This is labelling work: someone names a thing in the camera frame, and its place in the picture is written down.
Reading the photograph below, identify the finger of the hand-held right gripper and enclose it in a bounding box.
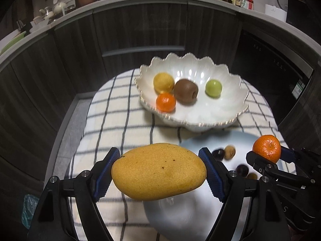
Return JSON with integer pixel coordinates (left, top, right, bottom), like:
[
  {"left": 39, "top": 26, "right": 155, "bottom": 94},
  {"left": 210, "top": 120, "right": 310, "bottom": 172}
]
[
  {"left": 246, "top": 151, "right": 279, "bottom": 176},
  {"left": 280, "top": 146, "right": 301, "bottom": 163}
]

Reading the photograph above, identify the white countertop appliance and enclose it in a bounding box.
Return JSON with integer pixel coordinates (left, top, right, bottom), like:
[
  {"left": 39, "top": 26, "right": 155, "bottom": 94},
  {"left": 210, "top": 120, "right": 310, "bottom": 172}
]
[{"left": 264, "top": 4, "right": 287, "bottom": 22}]

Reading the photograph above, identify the white teapot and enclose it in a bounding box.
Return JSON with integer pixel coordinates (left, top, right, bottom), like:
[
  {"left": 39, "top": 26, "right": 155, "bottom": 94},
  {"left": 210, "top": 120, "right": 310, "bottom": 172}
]
[{"left": 54, "top": 2, "right": 67, "bottom": 14}]

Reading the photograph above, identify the green plastic basin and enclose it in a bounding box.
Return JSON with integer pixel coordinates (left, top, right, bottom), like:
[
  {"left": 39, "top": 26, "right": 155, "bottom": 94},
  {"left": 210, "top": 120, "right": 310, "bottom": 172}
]
[{"left": 0, "top": 31, "right": 27, "bottom": 56}]

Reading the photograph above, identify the pale blue plate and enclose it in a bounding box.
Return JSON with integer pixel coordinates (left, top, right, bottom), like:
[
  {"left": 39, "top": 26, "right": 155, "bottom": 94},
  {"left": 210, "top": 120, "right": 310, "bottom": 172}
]
[{"left": 143, "top": 131, "right": 285, "bottom": 241}]

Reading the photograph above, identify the black microwave oven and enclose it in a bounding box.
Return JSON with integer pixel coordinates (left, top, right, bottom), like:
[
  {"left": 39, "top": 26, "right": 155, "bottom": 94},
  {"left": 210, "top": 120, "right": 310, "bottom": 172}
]
[{"left": 286, "top": 0, "right": 321, "bottom": 39}]

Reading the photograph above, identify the white scalloped bowl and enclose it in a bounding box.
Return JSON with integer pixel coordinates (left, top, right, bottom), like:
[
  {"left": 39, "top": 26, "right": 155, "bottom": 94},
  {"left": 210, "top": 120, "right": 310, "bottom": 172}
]
[{"left": 135, "top": 53, "right": 249, "bottom": 132}]

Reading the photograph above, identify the green round fruit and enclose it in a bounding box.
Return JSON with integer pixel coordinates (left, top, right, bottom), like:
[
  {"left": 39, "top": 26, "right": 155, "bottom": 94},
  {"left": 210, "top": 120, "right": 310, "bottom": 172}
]
[{"left": 205, "top": 79, "right": 222, "bottom": 97}]

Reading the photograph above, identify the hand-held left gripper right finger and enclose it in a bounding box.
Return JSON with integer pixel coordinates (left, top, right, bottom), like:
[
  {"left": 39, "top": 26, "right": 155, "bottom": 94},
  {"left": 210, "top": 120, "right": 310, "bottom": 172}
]
[{"left": 198, "top": 147, "right": 289, "bottom": 241}]

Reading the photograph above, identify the yellow lemon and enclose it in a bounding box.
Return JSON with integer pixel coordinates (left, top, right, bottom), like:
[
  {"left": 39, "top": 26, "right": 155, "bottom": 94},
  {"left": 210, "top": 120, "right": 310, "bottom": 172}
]
[{"left": 153, "top": 72, "right": 175, "bottom": 93}]

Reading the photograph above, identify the teal plastic bag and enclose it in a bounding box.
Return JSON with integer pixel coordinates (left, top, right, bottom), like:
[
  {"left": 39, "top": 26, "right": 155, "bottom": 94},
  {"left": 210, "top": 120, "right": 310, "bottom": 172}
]
[{"left": 21, "top": 194, "right": 39, "bottom": 229}]

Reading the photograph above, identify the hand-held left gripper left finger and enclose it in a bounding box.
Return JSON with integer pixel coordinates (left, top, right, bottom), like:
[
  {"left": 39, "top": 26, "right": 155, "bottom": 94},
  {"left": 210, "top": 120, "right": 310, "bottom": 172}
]
[{"left": 31, "top": 147, "right": 121, "bottom": 241}]

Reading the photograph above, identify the orange tangerine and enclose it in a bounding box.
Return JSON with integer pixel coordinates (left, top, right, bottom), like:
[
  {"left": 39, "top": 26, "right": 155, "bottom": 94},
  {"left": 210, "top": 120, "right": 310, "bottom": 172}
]
[
  {"left": 156, "top": 93, "right": 176, "bottom": 113},
  {"left": 252, "top": 135, "right": 281, "bottom": 163}
]

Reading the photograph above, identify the black built-in dishwasher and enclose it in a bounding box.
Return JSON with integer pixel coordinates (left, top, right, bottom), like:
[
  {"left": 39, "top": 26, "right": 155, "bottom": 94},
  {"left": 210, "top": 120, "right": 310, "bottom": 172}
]
[{"left": 236, "top": 30, "right": 314, "bottom": 121}]

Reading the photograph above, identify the black and white checked cloth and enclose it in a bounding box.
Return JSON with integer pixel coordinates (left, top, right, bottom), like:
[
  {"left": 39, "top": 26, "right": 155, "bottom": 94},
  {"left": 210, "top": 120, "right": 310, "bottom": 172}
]
[{"left": 68, "top": 68, "right": 286, "bottom": 241}]

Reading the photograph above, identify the brown kiwi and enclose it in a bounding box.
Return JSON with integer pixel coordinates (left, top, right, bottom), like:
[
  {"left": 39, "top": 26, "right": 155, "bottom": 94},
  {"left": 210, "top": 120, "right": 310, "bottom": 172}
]
[{"left": 174, "top": 79, "right": 199, "bottom": 104}]

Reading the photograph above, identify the yellow mango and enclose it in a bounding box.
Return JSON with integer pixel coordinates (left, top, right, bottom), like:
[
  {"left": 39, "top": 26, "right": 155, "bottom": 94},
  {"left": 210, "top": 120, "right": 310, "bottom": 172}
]
[{"left": 111, "top": 143, "right": 207, "bottom": 201}]

